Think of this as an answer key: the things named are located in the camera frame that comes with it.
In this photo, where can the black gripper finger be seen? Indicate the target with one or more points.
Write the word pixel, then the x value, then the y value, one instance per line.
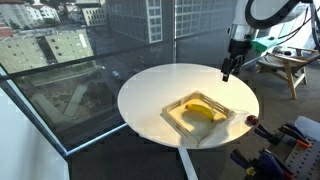
pixel 226 73
pixel 236 66

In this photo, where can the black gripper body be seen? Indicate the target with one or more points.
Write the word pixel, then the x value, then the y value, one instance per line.
pixel 237 50

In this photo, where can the yellow banana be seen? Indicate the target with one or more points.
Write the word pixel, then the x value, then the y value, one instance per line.
pixel 201 110

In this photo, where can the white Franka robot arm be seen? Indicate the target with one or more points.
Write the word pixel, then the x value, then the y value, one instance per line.
pixel 253 13

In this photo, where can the shallow wooden tray box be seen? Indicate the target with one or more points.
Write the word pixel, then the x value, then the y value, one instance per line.
pixel 198 121

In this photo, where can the wooden lounge chair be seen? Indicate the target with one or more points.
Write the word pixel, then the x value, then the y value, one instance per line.
pixel 286 65

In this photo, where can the dark red plum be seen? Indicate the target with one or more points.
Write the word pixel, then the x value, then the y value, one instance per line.
pixel 252 120

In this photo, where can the window mullion bar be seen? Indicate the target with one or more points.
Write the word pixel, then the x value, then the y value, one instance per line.
pixel 174 33

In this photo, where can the blue clamp with orange tips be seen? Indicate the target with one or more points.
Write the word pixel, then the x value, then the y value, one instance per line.
pixel 293 133

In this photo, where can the white table leg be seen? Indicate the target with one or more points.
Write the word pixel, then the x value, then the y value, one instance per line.
pixel 187 165

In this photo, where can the blue black clamp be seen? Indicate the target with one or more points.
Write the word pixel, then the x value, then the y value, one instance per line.
pixel 266 165

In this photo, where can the perforated metal board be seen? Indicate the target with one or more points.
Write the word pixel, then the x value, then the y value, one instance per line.
pixel 305 160

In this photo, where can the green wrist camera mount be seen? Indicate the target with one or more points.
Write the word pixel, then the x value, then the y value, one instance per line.
pixel 265 43

